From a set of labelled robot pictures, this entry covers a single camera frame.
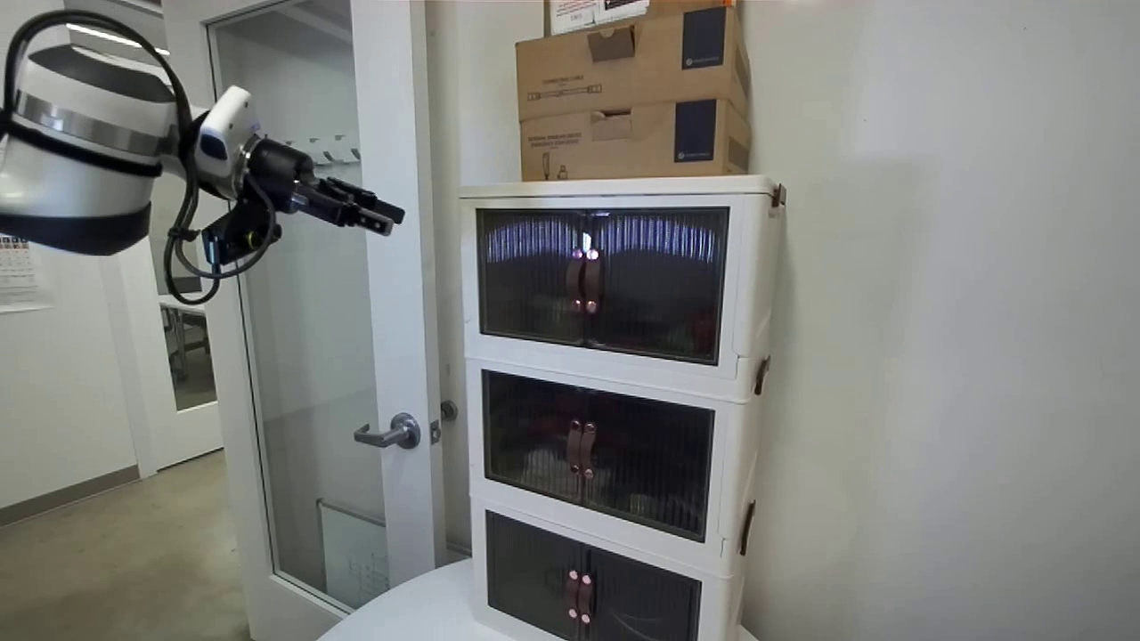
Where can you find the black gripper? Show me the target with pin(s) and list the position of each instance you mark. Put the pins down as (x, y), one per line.
(288, 180)

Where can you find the dark ribbed cabinet door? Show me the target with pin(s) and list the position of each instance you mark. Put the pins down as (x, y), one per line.
(529, 287)
(655, 467)
(529, 575)
(529, 441)
(661, 289)
(643, 606)

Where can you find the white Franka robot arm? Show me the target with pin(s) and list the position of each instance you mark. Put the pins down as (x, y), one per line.
(82, 119)

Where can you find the white coat hook rack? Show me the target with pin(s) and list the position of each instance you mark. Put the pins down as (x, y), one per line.
(340, 153)

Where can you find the white door with glass panel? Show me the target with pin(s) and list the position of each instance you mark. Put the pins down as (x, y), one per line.
(396, 333)

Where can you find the brown cardboard box black label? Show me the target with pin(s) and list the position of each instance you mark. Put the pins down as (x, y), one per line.
(630, 72)
(618, 148)

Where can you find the white background door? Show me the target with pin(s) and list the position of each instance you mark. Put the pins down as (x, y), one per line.
(189, 441)

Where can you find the white three-tier storage cabinet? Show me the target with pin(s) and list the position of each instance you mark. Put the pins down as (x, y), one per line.
(618, 379)

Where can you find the white panel behind glass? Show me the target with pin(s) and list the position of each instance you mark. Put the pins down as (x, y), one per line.
(356, 553)

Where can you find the brown cabinet side latch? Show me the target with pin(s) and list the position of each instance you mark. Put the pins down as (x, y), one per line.
(779, 199)
(746, 528)
(762, 377)

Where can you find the white wall poster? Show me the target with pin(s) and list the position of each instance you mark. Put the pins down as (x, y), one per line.
(23, 272)

